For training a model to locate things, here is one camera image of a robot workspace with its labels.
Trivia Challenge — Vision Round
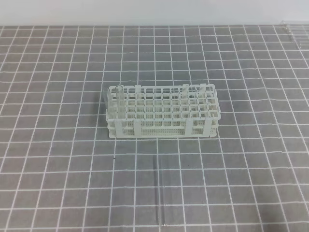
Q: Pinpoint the white plastic test tube rack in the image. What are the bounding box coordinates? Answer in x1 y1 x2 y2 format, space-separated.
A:
106 84 221 139

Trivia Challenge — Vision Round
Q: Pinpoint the clear acrylic rack at edge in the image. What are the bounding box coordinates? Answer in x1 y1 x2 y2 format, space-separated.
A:
282 20 309 50

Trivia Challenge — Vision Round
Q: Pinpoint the clear test tube far left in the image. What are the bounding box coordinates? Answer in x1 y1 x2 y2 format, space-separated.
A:
102 87 110 114

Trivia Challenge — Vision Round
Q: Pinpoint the grey checkered tablecloth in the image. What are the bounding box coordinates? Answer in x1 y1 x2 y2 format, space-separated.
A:
0 25 309 232

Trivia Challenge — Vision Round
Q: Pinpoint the clear test tube in rack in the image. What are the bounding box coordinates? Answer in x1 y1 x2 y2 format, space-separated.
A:
115 85 126 119

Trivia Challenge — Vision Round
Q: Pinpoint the clear glass test tube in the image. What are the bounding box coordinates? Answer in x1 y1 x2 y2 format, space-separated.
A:
153 154 166 228

